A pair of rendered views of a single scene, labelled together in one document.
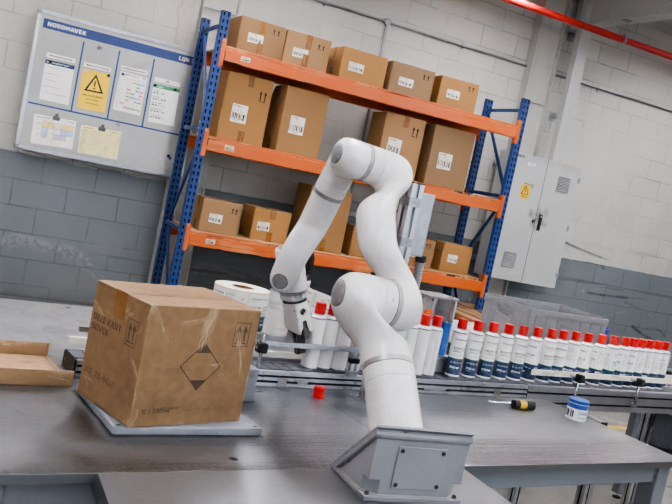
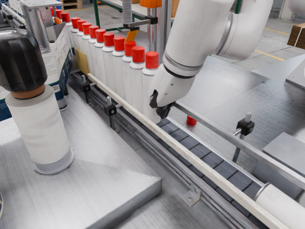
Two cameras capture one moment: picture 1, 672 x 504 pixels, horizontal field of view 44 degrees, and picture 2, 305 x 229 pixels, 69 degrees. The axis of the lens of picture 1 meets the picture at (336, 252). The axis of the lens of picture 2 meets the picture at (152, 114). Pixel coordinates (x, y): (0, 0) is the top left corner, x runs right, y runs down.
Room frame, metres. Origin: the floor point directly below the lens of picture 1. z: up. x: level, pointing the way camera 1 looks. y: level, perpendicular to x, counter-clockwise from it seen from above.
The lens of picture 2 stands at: (2.53, 0.53, 1.28)
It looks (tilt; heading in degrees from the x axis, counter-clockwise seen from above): 36 degrees down; 265
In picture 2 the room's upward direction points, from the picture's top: straight up
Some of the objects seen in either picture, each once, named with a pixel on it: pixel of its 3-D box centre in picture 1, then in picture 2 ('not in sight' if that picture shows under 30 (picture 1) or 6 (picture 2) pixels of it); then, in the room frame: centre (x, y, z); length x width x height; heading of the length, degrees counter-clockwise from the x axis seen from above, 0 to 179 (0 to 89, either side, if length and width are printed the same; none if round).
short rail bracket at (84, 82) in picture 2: not in sight; (90, 89); (2.69, -0.18, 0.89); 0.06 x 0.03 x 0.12; 33
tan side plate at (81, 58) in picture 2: not in sight; (81, 62); (2.74, -0.30, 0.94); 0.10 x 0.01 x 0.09; 123
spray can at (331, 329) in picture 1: (328, 336); (139, 83); (2.52, -0.03, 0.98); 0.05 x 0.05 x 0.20
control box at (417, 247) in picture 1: (411, 222); not in sight; (2.53, -0.21, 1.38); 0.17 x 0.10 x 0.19; 178
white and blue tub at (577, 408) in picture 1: (577, 409); not in sight; (2.77, -0.92, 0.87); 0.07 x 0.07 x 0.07
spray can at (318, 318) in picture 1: (314, 335); (152, 90); (2.49, 0.01, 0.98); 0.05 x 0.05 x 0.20
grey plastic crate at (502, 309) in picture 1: (542, 325); not in sight; (4.65, -1.24, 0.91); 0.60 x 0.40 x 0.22; 119
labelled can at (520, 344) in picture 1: (518, 353); not in sight; (2.97, -0.73, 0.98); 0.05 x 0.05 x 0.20
